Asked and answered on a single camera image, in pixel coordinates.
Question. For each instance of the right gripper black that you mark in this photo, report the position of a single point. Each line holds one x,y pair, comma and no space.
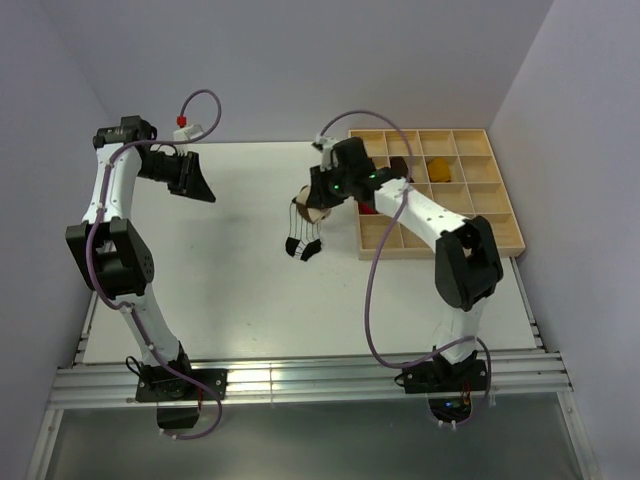
318,194

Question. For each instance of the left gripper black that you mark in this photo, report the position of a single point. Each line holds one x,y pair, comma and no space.
191,182

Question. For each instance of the beige brown striped sock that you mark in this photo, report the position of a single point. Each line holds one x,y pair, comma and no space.
309,214

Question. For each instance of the white black striped sock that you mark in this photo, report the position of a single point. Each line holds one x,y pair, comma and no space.
303,240

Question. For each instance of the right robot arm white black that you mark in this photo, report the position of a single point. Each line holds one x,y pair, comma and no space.
467,267

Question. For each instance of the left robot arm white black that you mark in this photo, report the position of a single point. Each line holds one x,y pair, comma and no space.
111,255

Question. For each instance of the red rolled sock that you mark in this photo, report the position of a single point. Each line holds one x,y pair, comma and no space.
365,209

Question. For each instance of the dark brown rolled sock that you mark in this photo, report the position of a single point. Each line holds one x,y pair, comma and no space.
399,166

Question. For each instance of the mustard yellow rolled sock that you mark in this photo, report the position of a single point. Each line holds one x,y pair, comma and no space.
438,170

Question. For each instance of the wooden compartment tray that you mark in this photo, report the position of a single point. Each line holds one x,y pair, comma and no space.
476,188

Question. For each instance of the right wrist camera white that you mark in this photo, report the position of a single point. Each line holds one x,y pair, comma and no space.
325,145

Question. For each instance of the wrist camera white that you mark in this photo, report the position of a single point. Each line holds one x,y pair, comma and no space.
188,134
325,145

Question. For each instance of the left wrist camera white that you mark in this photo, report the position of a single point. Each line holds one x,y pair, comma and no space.
188,134

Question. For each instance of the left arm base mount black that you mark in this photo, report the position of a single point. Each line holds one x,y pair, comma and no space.
179,402

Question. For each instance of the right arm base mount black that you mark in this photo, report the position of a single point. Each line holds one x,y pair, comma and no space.
455,392

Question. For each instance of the aluminium rail frame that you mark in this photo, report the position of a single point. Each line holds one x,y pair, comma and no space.
305,400

